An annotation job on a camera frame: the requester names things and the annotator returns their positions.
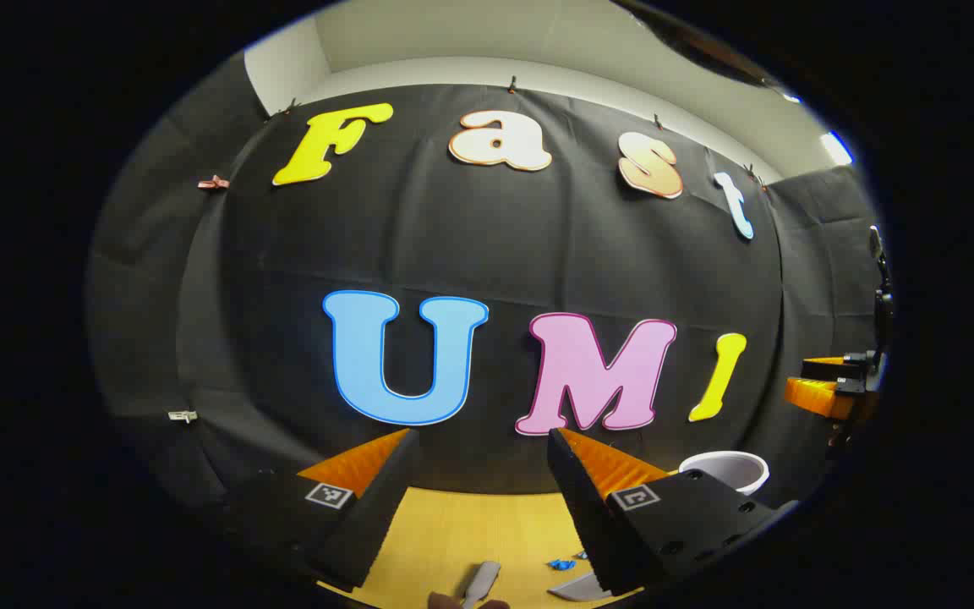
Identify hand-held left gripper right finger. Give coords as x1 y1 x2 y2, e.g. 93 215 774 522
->
546 427 801 597

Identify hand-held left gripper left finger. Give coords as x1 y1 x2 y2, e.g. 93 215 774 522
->
200 428 420 593

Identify grey plastic dustpan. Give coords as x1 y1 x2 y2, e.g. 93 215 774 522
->
548 571 608 603

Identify white ribbed garbage bin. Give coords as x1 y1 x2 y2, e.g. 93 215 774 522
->
679 451 771 497

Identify small grey broom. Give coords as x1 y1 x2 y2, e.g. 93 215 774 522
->
460 560 502 608

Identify wooden desktop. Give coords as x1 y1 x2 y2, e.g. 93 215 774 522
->
318 486 682 609

